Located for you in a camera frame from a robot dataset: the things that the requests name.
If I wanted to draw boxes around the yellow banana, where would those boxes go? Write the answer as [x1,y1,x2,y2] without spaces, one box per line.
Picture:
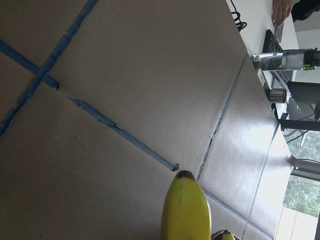
[160,170,212,240]
[221,232,235,240]

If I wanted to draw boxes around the brown wicker basket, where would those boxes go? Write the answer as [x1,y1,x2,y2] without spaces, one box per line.
[211,230,230,240]

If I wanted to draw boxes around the black keyboard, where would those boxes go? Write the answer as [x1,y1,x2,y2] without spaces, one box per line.
[261,29,295,83]

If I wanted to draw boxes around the clear water bottle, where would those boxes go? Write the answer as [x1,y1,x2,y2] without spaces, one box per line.
[250,48,320,71]

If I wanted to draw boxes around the seated person in black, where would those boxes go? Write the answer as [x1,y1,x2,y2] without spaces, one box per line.
[270,0,320,28]

